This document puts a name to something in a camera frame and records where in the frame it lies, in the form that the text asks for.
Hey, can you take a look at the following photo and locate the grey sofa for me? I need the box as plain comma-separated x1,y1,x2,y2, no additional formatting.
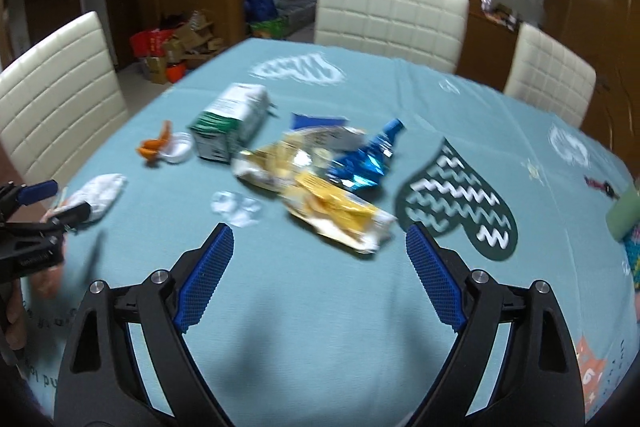
245,0,318,32

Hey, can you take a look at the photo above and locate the blue foil wrapper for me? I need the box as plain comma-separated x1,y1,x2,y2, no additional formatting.
327,118,405,192

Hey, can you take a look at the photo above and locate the pile of cardboard boxes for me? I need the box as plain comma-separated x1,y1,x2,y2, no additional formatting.
145,12,226,82

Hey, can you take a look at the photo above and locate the dark wooden door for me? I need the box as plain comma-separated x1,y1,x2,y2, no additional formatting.
25,0,83,48

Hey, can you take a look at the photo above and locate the colourful shopping bag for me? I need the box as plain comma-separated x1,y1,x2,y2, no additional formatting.
250,18,288,38

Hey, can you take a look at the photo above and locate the clear plastic wrapper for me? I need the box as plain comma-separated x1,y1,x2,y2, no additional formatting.
211,190,263,228

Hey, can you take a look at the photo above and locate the small dark key bundle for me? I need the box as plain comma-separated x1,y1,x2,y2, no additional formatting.
584,176,621,198

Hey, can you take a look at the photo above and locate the orange peel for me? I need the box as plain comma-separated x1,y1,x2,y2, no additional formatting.
137,121,173,160

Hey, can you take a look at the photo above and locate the large white tissue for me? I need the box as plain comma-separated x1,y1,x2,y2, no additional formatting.
60,173,128,223

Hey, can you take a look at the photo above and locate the white round lid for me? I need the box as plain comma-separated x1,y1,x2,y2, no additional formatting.
160,132,193,164

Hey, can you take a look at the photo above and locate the person's left hand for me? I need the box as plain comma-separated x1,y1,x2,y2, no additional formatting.
0,258,64,353

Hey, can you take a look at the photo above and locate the blue bag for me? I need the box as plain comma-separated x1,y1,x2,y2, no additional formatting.
245,0,278,22

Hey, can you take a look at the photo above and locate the light blue printed tablecloth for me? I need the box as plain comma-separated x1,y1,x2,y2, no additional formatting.
20,38,640,427

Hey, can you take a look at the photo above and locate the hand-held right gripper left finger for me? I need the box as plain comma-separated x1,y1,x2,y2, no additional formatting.
54,223,235,427

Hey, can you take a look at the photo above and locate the yellow snack wrapper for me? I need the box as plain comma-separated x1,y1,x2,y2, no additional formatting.
282,172,398,255

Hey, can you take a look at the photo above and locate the gold and white wrapper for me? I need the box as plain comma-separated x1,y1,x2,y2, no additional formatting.
231,132,331,192

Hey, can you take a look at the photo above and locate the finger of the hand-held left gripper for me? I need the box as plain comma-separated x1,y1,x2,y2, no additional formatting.
42,201,93,236
0,179,59,208

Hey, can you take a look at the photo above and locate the cream quilted dining chair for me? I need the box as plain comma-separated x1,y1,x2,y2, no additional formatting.
504,23,597,128
314,0,470,74
0,11,130,185

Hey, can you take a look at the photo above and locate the green and white milk carton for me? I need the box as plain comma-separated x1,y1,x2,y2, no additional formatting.
187,83,273,164

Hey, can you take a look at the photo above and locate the green thermos bottle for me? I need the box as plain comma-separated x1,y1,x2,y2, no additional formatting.
606,184,640,242

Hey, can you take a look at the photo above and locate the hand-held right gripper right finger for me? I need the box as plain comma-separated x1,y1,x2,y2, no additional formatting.
405,223,586,427

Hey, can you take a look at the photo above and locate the colourful beaded box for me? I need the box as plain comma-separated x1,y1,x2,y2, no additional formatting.
622,219,640,290

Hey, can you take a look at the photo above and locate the blue and white wrapper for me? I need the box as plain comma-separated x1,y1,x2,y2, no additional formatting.
291,112,368,150

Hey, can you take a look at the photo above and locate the red bag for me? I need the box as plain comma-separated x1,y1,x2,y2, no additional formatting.
130,28,173,58

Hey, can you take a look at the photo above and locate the wooden partition counter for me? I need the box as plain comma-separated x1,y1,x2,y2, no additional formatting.
165,0,246,52

